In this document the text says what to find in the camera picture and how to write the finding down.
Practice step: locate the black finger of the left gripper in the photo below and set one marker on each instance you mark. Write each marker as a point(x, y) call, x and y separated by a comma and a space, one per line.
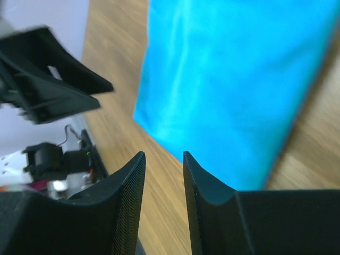
point(41, 49)
point(43, 97)

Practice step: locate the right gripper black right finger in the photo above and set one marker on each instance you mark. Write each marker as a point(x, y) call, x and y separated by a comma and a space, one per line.
point(225, 221)

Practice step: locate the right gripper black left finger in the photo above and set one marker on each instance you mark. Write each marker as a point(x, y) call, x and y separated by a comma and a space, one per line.
point(102, 219)

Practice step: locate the teal t-shirt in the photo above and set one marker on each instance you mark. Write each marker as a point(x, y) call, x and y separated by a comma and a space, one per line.
point(225, 80)

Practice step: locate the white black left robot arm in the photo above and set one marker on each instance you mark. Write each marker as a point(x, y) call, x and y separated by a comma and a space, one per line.
point(45, 161)

